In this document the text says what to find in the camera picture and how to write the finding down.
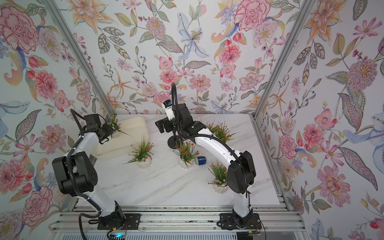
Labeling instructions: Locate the pink flower potted plant boxed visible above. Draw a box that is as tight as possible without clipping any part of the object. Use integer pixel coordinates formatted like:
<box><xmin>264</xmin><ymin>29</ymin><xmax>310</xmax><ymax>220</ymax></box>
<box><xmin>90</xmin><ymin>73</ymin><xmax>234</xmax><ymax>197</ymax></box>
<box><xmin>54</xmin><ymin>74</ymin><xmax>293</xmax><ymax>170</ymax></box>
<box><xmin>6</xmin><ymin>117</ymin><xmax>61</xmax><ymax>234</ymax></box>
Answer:
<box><xmin>109</xmin><ymin>115</ymin><xmax>131</xmax><ymax>139</ymax></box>

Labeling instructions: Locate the red flower potted plant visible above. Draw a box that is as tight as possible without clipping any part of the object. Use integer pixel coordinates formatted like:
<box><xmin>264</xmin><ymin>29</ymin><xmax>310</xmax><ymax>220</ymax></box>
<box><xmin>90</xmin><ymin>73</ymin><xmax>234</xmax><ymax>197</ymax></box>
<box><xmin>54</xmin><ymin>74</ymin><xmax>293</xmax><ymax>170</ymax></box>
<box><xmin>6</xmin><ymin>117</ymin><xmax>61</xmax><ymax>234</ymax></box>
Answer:
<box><xmin>173</xmin><ymin>140</ymin><xmax>200</xmax><ymax>169</ymax></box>

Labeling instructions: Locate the orange flower potted plant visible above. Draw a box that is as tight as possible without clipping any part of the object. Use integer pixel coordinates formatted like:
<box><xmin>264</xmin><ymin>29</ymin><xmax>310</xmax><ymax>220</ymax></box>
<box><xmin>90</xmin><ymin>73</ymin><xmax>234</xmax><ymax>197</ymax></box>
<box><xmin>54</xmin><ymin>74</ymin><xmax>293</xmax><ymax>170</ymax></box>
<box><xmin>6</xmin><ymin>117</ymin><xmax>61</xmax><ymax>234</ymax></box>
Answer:
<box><xmin>124</xmin><ymin>136</ymin><xmax>154</xmax><ymax>169</ymax></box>

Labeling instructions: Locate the pink flower potted plant front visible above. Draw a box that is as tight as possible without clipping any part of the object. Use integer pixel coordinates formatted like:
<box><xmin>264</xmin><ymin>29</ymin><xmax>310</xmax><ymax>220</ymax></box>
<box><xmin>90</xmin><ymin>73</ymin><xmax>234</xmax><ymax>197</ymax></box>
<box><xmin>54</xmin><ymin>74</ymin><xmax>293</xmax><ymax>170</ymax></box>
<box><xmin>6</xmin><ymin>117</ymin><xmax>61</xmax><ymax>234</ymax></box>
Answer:
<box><xmin>208</xmin><ymin>162</ymin><xmax>229</xmax><ymax>194</ymax></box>

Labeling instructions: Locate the pink flower potted plant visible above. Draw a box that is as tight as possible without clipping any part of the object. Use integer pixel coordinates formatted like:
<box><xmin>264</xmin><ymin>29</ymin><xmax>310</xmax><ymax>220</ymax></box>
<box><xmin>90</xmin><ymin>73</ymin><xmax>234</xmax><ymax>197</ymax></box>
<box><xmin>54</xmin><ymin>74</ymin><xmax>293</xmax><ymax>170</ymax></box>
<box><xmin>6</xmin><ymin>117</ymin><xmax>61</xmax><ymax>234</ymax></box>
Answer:
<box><xmin>208</xmin><ymin>162</ymin><xmax>229</xmax><ymax>194</ymax></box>
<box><xmin>207</xmin><ymin>122</ymin><xmax>237</xmax><ymax>143</ymax></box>

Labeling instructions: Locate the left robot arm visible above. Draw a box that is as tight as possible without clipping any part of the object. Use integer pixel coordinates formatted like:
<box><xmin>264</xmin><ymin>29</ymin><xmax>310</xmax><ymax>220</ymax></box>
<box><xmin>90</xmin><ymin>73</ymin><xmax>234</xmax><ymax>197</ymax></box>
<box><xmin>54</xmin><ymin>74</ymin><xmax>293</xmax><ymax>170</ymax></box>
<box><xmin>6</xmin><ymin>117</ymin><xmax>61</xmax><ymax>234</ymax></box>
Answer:
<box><xmin>52</xmin><ymin>109</ymin><xmax>126</xmax><ymax>230</ymax></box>

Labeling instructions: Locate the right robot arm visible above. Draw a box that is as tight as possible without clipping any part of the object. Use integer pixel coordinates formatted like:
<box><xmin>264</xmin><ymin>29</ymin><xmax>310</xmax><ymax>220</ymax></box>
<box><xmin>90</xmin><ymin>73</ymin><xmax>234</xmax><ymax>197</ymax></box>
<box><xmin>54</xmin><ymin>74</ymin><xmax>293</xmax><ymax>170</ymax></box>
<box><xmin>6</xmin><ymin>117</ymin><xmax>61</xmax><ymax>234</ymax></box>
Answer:
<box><xmin>155</xmin><ymin>100</ymin><xmax>256</xmax><ymax>229</ymax></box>

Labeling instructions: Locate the pink flower potted plant back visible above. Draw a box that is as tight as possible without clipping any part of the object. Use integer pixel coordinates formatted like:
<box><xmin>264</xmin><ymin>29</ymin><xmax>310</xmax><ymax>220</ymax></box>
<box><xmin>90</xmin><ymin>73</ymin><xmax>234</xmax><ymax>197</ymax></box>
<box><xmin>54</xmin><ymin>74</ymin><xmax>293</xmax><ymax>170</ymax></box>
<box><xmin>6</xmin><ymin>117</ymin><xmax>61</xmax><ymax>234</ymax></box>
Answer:
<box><xmin>207</xmin><ymin>122</ymin><xmax>237</xmax><ymax>143</ymax></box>

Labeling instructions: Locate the cream plastic storage box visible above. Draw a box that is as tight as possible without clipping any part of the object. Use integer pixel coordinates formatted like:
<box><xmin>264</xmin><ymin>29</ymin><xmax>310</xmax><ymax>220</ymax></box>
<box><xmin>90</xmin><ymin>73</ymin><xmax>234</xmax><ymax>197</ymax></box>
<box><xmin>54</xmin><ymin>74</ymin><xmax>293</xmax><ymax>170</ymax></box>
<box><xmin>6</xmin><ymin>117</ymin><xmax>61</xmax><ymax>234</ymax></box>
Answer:
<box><xmin>92</xmin><ymin>117</ymin><xmax>150</xmax><ymax>161</ymax></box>

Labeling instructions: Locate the black microphone stand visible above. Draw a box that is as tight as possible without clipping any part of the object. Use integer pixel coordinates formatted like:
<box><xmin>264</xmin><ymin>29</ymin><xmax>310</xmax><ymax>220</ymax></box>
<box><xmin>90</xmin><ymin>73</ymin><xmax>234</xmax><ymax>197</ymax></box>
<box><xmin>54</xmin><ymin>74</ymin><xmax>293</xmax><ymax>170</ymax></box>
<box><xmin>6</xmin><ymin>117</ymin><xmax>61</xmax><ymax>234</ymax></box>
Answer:
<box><xmin>167</xmin><ymin>134</ymin><xmax>184</xmax><ymax>150</ymax></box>

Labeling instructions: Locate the blue metal can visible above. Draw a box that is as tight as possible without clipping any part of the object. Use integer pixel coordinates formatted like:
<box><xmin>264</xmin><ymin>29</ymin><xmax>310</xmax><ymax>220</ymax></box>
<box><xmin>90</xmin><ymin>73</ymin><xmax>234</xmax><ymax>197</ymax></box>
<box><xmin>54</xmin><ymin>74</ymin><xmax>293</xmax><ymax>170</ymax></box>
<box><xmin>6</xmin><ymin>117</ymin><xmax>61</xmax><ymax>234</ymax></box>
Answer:
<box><xmin>195</xmin><ymin>156</ymin><xmax>207</xmax><ymax>166</ymax></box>

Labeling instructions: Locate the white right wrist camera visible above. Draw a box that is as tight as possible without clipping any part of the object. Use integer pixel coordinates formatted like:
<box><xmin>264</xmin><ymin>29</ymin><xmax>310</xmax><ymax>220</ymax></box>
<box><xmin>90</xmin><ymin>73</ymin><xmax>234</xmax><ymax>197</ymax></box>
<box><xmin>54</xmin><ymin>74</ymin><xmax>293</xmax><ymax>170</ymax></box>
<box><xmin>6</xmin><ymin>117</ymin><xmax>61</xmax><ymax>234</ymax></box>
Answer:
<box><xmin>162</xmin><ymin>100</ymin><xmax>175</xmax><ymax>121</ymax></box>

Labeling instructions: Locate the aluminium corner post left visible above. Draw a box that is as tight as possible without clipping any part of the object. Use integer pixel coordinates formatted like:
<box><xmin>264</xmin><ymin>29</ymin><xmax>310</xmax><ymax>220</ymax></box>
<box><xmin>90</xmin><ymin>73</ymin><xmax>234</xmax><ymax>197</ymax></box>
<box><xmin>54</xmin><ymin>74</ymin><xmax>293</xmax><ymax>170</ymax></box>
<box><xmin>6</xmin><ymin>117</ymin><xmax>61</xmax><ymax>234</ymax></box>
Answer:
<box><xmin>42</xmin><ymin>0</ymin><xmax>116</xmax><ymax>116</ymax></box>

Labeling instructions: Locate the aluminium corner post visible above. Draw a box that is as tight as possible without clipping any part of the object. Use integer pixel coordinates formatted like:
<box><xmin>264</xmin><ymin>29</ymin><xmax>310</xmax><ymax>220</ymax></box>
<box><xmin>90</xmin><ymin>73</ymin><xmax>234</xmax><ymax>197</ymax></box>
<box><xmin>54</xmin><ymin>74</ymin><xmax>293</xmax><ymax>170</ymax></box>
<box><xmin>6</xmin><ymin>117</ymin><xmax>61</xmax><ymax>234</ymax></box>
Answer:
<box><xmin>42</xmin><ymin>0</ymin><xmax>116</xmax><ymax>116</ymax></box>
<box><xmin>253</xmin><ymin>1</ymin><xmax>315</xmax><ymax>120</ymax></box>

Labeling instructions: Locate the aluminium mounting rail frame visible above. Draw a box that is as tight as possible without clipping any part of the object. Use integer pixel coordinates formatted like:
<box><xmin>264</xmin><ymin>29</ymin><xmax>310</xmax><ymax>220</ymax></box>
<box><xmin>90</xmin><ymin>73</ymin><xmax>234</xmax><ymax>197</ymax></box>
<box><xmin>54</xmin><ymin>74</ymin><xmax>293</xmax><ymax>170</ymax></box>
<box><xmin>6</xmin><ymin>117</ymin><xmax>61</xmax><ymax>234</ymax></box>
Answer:
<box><xmin>49</xmin><ymin>194</ymin><xmax>310</xmax><ymax>240</ymax></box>

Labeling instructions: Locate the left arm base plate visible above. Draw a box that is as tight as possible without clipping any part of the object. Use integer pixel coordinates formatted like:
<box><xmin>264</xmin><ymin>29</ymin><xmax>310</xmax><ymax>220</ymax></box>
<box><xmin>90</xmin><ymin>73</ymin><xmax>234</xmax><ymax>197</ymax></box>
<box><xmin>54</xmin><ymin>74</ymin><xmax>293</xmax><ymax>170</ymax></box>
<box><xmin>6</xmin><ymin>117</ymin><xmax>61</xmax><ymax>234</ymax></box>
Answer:
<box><xmin>97</xmin><ymin>214</ymin><xmax>141</xmax><ymax>230</ymax></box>

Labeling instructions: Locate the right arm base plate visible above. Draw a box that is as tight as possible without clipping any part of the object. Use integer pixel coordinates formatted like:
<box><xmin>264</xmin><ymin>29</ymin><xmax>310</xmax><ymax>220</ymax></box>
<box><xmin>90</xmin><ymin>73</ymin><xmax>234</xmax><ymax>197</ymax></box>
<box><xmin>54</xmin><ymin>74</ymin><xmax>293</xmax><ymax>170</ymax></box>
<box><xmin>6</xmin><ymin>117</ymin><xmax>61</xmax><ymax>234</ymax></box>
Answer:
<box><xmin>217</xmin><ymin>212</ymin><xmax>263</xmax><ymax>231</ymax></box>

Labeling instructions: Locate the aluminium corner post right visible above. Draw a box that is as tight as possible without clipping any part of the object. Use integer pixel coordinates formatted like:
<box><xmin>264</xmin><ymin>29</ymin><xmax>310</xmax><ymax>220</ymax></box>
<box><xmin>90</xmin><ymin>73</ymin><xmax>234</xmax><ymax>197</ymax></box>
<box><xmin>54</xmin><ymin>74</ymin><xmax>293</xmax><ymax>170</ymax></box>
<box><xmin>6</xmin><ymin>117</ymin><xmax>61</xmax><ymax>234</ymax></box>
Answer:
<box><xmin>253</xmin><ymin>1</ymin><xmax>315</xmax><ymax>120</ymax></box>

